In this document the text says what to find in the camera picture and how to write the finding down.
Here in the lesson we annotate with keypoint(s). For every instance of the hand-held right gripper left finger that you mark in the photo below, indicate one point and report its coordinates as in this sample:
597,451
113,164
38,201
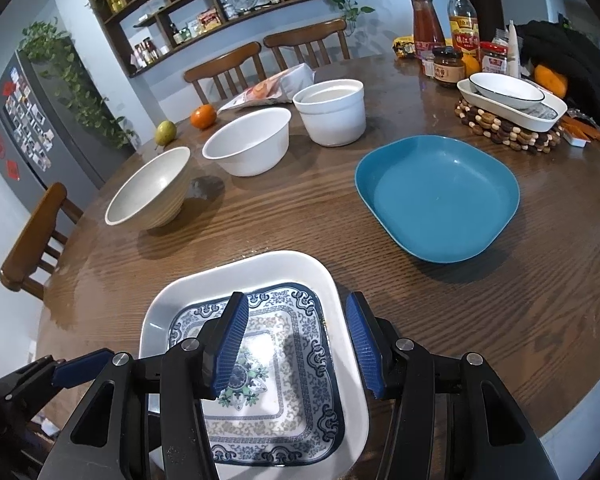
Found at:
232,345

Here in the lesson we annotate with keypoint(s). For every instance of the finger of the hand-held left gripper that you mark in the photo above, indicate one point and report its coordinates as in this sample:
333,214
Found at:
80,367

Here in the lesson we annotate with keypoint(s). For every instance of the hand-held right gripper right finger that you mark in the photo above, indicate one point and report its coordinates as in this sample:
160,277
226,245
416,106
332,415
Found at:
362,345

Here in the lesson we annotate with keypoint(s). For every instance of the blue patterned square plate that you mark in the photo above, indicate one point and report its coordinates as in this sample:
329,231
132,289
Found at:
290,360

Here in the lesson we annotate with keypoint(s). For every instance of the white square plate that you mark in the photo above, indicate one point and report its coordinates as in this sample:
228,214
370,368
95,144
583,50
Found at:
260,272

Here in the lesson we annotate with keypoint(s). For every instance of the white deep round bowl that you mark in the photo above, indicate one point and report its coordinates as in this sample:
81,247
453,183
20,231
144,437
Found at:
332,122

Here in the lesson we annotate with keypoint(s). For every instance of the wooden chair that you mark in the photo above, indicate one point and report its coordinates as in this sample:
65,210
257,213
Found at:
35,230
305,37
225,67

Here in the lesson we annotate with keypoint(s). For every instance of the beige ribbed bowl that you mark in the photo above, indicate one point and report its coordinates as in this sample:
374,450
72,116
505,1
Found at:
145,190

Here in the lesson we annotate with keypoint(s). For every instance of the white wide bowl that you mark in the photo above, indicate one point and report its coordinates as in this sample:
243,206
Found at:
250,152

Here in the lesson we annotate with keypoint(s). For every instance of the green pear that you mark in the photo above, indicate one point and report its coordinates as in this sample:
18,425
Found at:
164,134

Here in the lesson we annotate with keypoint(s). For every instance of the orange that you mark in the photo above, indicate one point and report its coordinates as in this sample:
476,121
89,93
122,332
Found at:
551,81
472,66
203,117

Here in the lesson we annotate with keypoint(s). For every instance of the grey refrigerator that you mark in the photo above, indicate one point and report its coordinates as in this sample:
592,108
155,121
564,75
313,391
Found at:
60,125

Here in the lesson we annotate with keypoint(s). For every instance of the wooden bead trivet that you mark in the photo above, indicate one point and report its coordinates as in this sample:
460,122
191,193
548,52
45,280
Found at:
495,130

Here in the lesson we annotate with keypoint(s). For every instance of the fridge magnets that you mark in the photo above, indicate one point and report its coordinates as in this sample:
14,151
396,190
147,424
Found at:
27,120

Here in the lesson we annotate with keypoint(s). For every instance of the white and orange snack bag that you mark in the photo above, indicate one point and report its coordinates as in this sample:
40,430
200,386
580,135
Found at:
275,85

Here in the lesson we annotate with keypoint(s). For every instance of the trailing green plant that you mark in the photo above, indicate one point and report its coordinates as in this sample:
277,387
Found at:
75,85

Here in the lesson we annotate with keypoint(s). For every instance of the dark lid sauce jar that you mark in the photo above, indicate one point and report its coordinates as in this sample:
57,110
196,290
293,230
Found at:
447,70

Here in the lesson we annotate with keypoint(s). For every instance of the white rectangular dish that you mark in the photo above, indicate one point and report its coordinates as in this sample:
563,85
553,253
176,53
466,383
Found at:
540,115

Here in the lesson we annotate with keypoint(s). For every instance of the black rimmed white oval dish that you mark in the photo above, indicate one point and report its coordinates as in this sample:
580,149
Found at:
505,90

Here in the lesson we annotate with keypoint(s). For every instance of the yellow snack packet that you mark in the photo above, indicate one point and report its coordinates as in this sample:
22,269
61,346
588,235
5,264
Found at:
404,47

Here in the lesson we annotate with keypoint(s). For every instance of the small sauce bottles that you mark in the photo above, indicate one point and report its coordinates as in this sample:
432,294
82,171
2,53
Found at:
147,52

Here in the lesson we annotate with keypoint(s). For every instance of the orange sachets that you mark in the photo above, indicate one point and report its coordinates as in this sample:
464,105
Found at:
582,132

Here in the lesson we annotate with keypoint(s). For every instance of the red lid jar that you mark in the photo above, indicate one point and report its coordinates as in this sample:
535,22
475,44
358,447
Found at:
494,62

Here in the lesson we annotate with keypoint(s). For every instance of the food packets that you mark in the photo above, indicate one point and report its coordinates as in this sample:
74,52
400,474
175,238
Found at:
210,20

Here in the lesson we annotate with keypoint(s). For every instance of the red sauce bottle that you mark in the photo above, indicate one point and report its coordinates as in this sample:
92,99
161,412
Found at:
428,25

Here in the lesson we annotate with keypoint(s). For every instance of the white tube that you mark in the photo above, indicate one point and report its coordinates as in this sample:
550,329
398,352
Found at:
514,50

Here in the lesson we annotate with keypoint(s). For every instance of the yellow cap vinegar bottle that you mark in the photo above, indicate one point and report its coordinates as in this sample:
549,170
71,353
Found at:
462,20

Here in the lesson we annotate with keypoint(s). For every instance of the black cloth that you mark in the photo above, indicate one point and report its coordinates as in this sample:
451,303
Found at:
580,60

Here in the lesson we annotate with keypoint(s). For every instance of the dark wooden wall shelf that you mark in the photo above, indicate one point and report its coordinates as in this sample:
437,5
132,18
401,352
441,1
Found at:
170,7

